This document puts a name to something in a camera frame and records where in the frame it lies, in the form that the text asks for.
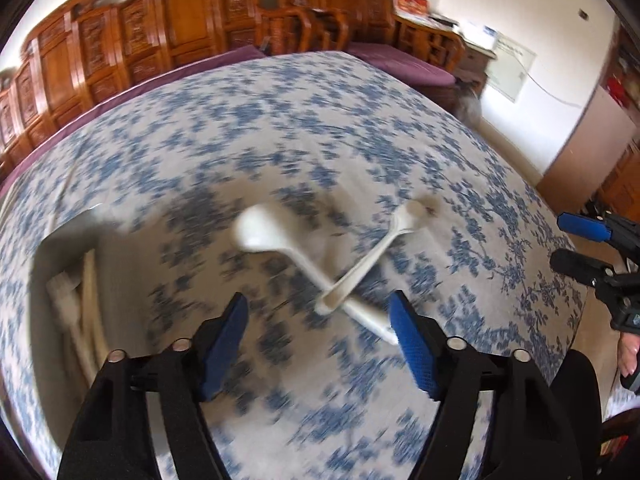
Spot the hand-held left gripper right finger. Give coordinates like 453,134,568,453
389,290,583,480

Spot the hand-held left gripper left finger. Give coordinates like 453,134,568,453
57,291,249,480

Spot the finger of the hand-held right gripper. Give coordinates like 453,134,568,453
556,211,640,246
549,248,621,290

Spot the white ceramic spoon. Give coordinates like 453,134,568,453
315,201,429,317
233,203,402,347
46,274,93,378

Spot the grey rectangular utensil container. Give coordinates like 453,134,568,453
27,204,173,411

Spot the pale wooden chopstick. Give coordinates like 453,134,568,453
80,249,110,366

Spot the person's right hand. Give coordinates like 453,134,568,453
617,332,640,378

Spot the wooden cabinet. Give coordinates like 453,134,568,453
594,22,640,217

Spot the wooden side table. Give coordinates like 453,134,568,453
452,25,498,86

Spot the white box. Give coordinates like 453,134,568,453
459,21,502,52

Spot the blue floral tablecloth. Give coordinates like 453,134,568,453
0,50,590,480

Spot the purple armchair seat cushion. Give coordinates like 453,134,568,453
345,41,457,87

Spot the long purple bench cushion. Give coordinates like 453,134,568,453
0,44,267,198

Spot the red gift box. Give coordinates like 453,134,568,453
394,0,432,17

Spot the carved wooden bench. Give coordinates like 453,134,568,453
0,0,273,163

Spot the carved wooden armchair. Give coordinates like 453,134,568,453
260,0,467,73

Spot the white wall sheet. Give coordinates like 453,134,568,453
486,35,537,105

